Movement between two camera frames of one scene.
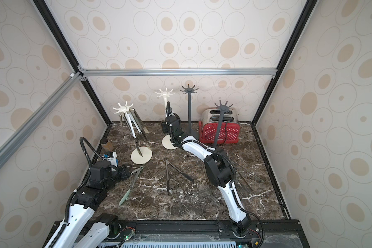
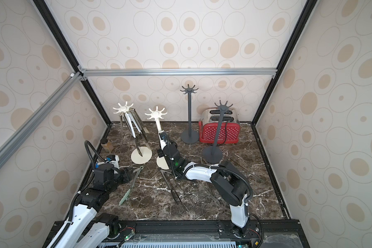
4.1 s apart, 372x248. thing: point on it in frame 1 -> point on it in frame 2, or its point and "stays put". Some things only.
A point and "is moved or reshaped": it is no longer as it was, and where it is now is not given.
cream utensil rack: (166, 141) -> (157, 115)
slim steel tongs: (121, 114) stays put
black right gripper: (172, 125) -> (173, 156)
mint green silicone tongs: (129, 190) stays put
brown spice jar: (106, 145) stays put
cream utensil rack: (140, 155) stays put
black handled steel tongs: (167, 162) is moved or reshaped
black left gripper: (125, 170) stays put
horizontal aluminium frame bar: (176, 72) stays put
